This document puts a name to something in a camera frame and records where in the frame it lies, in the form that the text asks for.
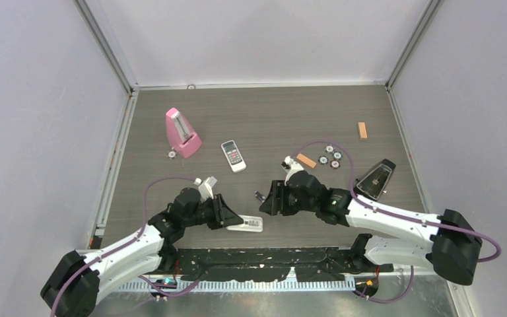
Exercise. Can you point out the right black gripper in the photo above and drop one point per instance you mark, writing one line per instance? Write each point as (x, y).
(272, 205)

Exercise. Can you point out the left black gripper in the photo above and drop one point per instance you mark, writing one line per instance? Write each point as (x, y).
(223, 216)

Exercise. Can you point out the large white remote control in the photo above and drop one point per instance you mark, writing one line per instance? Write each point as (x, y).
(250, 224)

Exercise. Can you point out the small white remote control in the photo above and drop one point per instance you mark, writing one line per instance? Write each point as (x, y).
(233, 156)

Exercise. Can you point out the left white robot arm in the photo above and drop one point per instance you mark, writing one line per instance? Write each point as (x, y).
(80, 281)

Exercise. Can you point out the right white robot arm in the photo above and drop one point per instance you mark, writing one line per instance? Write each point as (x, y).
(444, 243)

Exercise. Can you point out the orange wooden block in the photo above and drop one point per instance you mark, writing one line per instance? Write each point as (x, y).
(306, 160)

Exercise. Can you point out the black AAA battery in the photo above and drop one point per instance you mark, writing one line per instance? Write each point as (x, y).
(259, 196)

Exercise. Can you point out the black metronome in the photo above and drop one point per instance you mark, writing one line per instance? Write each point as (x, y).
(373, 183)

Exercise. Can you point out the small wooden block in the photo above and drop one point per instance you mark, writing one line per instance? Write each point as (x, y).
(362, 131)

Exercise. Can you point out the pink metronome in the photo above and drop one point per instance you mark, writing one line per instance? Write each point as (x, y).
(181, 136)

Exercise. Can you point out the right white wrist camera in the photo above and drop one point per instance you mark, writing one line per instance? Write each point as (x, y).
(290, 166)

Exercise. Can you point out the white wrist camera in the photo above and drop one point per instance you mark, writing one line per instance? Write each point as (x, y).
(290, 166)
(205, 187)

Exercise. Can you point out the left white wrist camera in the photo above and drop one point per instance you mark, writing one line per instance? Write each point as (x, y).
(205, 187)

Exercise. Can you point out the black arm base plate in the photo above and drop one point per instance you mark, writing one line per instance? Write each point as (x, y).
(266, 264)

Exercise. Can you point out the white slotted cable duct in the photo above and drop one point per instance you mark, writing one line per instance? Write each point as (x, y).
(289, 284)

